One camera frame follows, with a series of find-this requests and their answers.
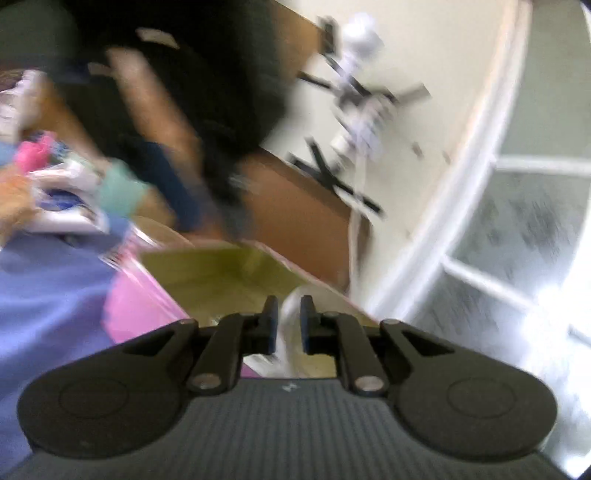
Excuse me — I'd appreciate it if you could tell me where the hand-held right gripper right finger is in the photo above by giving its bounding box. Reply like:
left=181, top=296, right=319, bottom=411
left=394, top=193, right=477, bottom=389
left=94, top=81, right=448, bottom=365
left=300, top=295, right=455, bottom=397

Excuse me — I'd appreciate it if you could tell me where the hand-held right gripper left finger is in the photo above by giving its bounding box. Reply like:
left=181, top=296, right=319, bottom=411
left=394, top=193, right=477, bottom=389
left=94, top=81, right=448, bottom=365
left=122, top=295, right=279, bottom=397

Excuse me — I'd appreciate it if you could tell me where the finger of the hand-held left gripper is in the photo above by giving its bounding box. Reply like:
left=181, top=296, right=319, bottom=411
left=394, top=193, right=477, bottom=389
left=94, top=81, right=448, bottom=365
left=121, top=136, right=201, bottom=232

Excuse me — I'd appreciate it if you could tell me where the pink cardboard box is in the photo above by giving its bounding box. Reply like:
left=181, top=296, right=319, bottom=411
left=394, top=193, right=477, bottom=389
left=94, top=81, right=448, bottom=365
left=104, top=244, right=377, bottom=377

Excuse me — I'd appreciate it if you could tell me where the white wet wipe packet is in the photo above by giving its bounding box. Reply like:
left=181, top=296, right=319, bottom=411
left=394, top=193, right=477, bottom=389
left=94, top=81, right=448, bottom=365
left=28, top=157, right=112, bottom=234

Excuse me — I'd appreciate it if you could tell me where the person's left forearm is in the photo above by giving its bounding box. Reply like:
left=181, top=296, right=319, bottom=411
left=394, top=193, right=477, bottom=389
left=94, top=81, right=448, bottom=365
left=105, top=46, right=206, bottom=185

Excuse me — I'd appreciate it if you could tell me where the white paper cup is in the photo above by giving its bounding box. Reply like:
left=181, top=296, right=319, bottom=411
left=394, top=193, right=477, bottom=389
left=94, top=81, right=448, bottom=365
left=277, top=284, right=345, bottom=377

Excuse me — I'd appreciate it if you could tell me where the green plastic cup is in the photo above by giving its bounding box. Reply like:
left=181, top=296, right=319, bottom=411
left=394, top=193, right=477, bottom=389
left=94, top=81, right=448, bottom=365
left=98, top=159, right=151, bottom=217

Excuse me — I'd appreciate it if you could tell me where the black tape cross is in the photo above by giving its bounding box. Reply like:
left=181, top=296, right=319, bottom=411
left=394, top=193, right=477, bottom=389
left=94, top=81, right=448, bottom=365
left=287, top=137, right=385, bottom=217

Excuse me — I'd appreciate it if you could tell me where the pink cloth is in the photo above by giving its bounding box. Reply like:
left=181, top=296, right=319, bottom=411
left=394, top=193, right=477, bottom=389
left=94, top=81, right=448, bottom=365
left=14, top=131, right=58, bottom=174

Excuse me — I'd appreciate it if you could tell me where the blue printed tablecloth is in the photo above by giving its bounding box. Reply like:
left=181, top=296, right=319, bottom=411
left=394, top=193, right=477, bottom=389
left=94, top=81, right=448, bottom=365
left=0, top=222, right=139, bottom=462

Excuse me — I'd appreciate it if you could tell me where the frosted window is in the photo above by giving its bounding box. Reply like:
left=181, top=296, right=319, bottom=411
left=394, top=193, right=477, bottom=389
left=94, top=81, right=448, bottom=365
left=406, top=157, right=591, bottom=478

